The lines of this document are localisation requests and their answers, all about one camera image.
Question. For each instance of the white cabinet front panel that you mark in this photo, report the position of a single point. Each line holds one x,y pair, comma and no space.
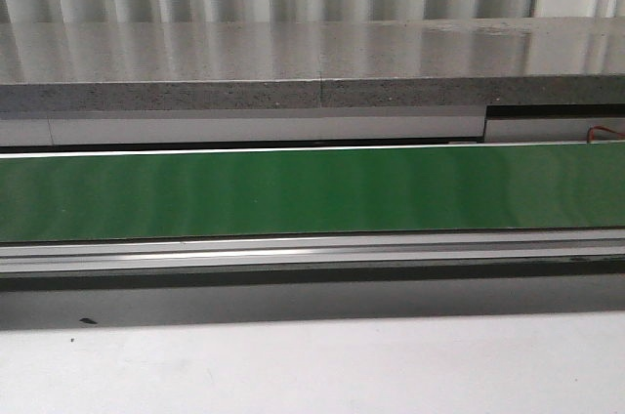
400,124

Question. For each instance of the white conveyor rear rail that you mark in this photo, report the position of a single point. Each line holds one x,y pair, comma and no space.
149,152

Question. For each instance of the grey granite countertop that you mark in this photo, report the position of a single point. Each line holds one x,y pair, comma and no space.
141,66

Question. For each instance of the aluminium conveyor front rail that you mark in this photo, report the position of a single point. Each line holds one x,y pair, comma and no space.
296,259

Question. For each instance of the green conveyor belt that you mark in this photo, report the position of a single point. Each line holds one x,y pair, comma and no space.
324,192

